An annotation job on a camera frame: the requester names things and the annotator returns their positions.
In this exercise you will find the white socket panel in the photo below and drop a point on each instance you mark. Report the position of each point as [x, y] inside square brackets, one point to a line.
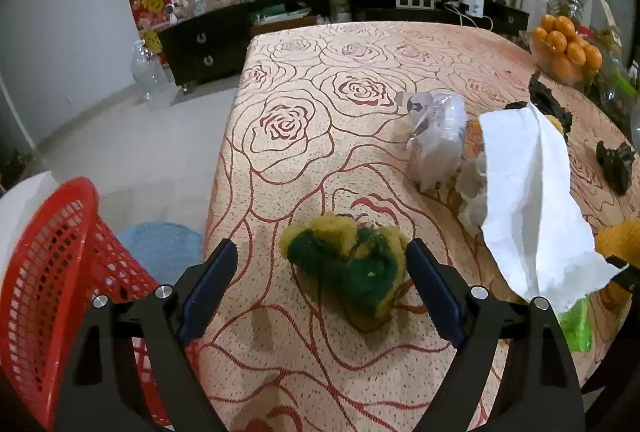
[415, 1]

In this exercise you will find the red plastic mesh basket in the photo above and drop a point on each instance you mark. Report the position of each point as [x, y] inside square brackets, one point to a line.
[50, 252]

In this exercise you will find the large clear water bottle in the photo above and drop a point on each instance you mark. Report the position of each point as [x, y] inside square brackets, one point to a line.
[149, 72]

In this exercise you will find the clear glass fruit bowl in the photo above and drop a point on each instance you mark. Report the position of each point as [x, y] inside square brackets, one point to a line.
[550, 70]

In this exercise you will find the pile of oranges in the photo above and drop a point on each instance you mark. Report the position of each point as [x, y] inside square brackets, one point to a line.
[567, 42]

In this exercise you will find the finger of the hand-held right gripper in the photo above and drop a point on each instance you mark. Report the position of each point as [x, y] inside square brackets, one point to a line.
[627, 277]

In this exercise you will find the clear plastic bag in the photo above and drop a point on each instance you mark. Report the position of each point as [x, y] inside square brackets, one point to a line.
[435, 137]

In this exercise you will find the orange peel piece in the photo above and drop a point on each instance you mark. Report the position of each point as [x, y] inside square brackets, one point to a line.
[472, 137]

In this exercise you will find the dark television cabinet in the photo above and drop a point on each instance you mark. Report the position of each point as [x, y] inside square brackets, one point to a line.
[210, 42]

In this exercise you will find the red and gold poster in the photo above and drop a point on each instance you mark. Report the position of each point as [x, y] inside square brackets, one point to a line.
[147, 7]

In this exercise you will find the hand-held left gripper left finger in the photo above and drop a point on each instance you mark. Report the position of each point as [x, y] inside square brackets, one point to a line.
[210, 292]

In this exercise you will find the white paper towel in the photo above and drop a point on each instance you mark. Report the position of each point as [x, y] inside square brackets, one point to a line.
[525, 192]

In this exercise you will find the green and yellow sponge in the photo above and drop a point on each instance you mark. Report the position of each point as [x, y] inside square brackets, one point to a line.
[350, 272]

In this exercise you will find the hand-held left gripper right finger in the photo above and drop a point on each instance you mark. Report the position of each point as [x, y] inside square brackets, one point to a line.
[435, 292]

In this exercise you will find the blue plastic stool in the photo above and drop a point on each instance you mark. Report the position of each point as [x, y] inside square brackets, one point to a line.
[160, 247]

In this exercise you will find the green plastic wrapper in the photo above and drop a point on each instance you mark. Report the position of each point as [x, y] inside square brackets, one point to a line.
[577, 327]

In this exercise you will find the metal tin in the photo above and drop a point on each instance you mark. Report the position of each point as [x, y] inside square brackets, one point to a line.
[340, 10]

